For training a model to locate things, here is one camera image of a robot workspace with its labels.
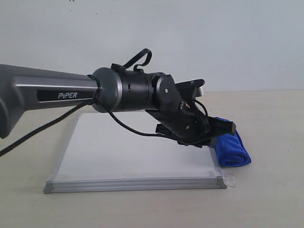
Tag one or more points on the white board with aluminium frame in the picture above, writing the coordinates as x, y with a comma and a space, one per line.
97, 154

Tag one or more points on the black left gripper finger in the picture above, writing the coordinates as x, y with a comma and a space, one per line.
219, 127

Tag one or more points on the clear tape front right corner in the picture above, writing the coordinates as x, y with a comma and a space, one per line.
229, 179

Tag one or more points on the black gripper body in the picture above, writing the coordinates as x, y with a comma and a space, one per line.
183, 128

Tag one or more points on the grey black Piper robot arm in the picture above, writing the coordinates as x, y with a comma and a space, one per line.
107, 90

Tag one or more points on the blue cloth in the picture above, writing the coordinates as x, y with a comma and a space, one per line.
230, 150

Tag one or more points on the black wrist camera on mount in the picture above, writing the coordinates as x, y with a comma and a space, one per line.
191, 89

